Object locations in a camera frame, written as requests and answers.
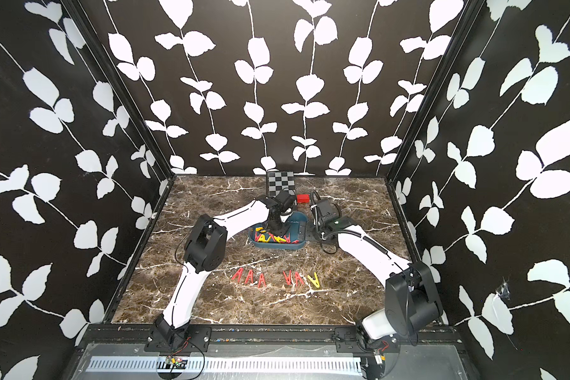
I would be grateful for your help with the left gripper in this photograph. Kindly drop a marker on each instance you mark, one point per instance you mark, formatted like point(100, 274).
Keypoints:
point(282, 232)

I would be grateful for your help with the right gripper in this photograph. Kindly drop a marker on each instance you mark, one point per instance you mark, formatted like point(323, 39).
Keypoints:
point(313, 225)

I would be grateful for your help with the teal storage box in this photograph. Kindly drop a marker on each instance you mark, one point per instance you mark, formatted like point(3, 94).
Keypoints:
point(295, 238)

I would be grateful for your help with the red clothespin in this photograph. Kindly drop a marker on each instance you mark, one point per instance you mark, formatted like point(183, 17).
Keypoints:
point(297, 280)
point(249, 279)
point(289, 278)
point(237, 275)
point(261, 281)

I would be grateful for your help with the yellow clothespin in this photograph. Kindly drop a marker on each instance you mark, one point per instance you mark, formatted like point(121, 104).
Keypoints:
point(314, 280)

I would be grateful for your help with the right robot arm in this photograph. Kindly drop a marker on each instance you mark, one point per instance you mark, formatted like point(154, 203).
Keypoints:
point(411, 299)

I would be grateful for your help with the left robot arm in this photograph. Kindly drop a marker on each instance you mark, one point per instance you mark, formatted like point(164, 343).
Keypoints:
point(205, 249)

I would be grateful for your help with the small red block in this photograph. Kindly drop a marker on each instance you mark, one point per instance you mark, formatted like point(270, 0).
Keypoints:
point(303, 198)

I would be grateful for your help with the black white checkerboard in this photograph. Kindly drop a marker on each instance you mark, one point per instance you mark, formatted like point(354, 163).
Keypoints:
point(278, 181)

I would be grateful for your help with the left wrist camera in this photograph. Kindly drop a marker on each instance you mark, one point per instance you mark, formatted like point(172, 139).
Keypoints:
point(285, 202)

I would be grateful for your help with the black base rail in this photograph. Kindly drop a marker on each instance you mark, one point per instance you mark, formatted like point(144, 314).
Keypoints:
point(345, 338)

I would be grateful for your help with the white slotted cable duct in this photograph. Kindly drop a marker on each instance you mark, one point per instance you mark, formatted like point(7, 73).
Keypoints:
point(194, 365)

